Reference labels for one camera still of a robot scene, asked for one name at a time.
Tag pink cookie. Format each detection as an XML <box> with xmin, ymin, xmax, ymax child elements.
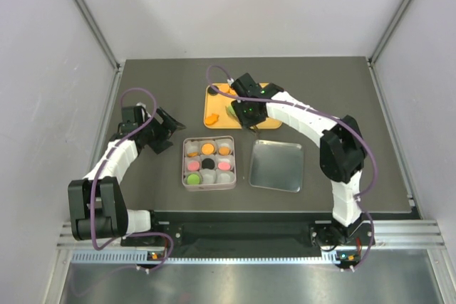
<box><xmin>187</xmin><ymin>160</ymin><xmax>200</xmax><ymax>172</ymax></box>
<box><xmin>217</xmin><ymin>162</ymin><xmax>232</xmax><ymax>171</ymax></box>

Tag purple cable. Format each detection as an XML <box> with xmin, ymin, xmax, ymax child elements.
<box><xmin>90</xmin><ymin>88</ymin><xmax>176</xmax><ymax>273</ymax></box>
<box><xmin>205</xmin><ymin>65</ymin><xmax>378</xmax><ymax>273</ymax></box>

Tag pink cookie tin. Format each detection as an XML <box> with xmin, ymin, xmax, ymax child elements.
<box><xmin>181</xmin><ymin>135</ymin><xmax>238</xmax><ymax>193</ymax></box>

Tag silver tin lid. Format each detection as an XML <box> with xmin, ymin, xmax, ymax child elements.
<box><xmin>249</xmin><ymin>140</ymin><xmax>304</xmax><ymax>193</ymax></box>

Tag metal tongs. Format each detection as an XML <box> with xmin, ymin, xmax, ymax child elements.
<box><xmin>225</xmin><ymin>105</ymin><xmax>260</xmax><ymax>139</ymax></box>

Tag black sandwich cookie bottom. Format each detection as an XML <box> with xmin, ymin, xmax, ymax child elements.
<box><xmin>201</xmin><ymin>158</ymin><xmax>215</xmax><ymax>170</ymax></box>

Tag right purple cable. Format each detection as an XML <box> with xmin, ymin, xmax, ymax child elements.
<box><xmin>205</xmin><ymin>65</ymin><xmax>378</xmax><ymax>273</ymax></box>

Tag yellow cookie tray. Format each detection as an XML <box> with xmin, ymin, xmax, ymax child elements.
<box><xmin>203</xmin><ymin>83</ymin><xmax>281</xmax><ymax>130</ymax></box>

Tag orange fish cookie left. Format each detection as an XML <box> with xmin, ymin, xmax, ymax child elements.
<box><xmin>204</xmin><ymin>113</ymin><xmax>219</xmax><ymax>126</ymax></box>

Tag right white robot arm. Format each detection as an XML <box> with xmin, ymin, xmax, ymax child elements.
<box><xmin>229</xmin><ymin>73</ymin><xmax>366</xmax><ymax>244</ymax></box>

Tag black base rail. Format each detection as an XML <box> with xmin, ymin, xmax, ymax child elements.
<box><xmin>120</xmin><ymin>211</ymin><xmax>378</xmax><ymax>258</ymax></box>

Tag black sandwich cookie top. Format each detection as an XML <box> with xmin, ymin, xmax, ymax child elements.
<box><xmin>207</xmin><ymin>88</ymin><xmax>217</xmax><ymax>95</ymax></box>

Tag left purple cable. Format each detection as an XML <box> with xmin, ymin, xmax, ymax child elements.
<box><xmin>90</xmin><ymin>88</ymin><xmax>176</xmax><ymax>273</ymax></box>

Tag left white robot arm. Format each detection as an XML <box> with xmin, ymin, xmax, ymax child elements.
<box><xmin>68</xmin><ymin>103</ymin><xmax>186</xmax><ymax>245</ymax></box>

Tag black sandwich cookie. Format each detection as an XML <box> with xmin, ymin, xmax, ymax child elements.
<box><xmin>201</xmin><ymin>158</ymin><xmax>215</xmax><ymax>170</ymax></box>
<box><xmin>207</xmin><ymin>88</ymin><xmax>217</xmax><ymax>95</ymax></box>

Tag tan dotted round cookie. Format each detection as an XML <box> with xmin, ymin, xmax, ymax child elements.
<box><xmin>201</xmin><ymin>142</ymin><xmax>216</xmax><ymax>155</ymax></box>

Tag slotted cable duct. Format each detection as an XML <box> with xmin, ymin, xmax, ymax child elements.
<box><xmin>71</xmin><ymin>250</ymin><xmax>356</xmax><ymax>265</ymax></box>

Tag green cookie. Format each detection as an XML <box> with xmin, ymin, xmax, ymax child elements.
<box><xmin>226</xmin><ymin>106</ymin><xmax>236</xmax><ymax>116</ymax></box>
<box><xmin>186</xmin><ymin>173</ymin><xmax>201</xmax><ymax>185</ymax></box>

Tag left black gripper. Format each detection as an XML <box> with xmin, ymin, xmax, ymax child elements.
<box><xmin>139</xmin><ymin>107</ymin><xmax>185</xmax><ymax>153</ymax></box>

